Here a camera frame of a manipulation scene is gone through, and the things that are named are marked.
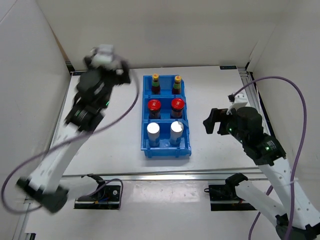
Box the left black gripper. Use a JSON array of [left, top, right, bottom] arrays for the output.
[[83, 57, 130, 110]]

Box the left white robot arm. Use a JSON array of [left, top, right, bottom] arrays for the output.
[[16, 56, 131, 214]]

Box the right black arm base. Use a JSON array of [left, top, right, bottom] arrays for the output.
[[203, 173, 256, 212]]

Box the aluminium front rail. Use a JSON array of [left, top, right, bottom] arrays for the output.
[[61, 167, 268, 182]]

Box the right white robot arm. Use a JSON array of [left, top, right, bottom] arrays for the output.
[[203, 106, 320, 240]]

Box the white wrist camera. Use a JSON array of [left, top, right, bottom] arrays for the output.
[[226, 91, 248, 115], [90, 44, 119, 70]]

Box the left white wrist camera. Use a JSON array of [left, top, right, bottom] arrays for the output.
[[90, 44, 119, 70]]

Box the red-lid chili jar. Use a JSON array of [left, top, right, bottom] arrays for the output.
[[147, 99, 162, 119], [170, 98, 185, 119]]

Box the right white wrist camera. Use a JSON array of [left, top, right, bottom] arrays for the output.
[[226, 91, 248, 115]]

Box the yellow-capped sauce bottle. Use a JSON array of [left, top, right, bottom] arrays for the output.
[[151, 73, 161, 95], [171, 75, 182, 95]]

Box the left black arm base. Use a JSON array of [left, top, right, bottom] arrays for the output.
[[73, 174, 124, 210]]

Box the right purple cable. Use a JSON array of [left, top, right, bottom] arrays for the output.
[[228, 76, 308, 240]]

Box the silver-lid bead jar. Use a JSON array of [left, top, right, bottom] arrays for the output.
[[146, 122, 160, 148], [169, 121, 184, 146]]

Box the blue near storage bin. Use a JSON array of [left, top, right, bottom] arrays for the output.
[[140, 120, 192, 159]]

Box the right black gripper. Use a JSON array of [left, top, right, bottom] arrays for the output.
[[202, 108, 248, 145]]

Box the aluminium rail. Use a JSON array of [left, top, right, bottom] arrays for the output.
[[61, 167, 268, 182], [12, 198, 35, 240], [238, 68, 274, 136]]

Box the aluminium right rail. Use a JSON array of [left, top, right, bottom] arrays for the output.
[[238, 68, 274, 136]]

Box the blue far storage bin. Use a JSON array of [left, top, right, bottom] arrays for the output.
[[142, 75, 176, 98]]

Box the aluminium left rail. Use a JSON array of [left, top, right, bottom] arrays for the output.
[[12, 198, 35, 240]]

